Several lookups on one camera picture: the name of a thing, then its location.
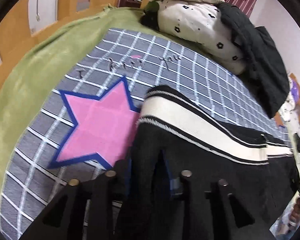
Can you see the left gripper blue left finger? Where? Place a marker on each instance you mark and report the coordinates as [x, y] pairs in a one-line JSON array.
[[81, 210]]

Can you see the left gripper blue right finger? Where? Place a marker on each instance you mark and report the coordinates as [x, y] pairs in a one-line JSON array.
[[216, 198]]

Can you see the black pants with white stripe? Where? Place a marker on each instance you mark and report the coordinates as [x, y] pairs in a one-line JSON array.
[[170, 122]]

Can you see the right hand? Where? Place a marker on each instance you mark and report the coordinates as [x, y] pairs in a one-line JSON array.
[[294, 218]]

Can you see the white strawberry pillow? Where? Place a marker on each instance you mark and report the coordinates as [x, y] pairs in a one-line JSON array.
[[290, 119]]

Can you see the grey checked bed sheet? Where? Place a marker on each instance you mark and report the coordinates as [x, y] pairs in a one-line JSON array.
[[90, 104]]

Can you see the purple plush toy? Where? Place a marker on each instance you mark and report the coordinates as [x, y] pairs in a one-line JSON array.
[[294, 90]]

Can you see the black jacket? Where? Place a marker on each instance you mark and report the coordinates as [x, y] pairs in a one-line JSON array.
[[265, 74]]

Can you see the green blanket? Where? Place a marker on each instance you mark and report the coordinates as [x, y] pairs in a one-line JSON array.
[[41, 70]]

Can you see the white floral quilt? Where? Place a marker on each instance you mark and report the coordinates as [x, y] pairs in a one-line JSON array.
[[199, 23]]

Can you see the wooden bed frame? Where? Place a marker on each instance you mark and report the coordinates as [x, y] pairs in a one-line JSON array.
[[17, 37]]

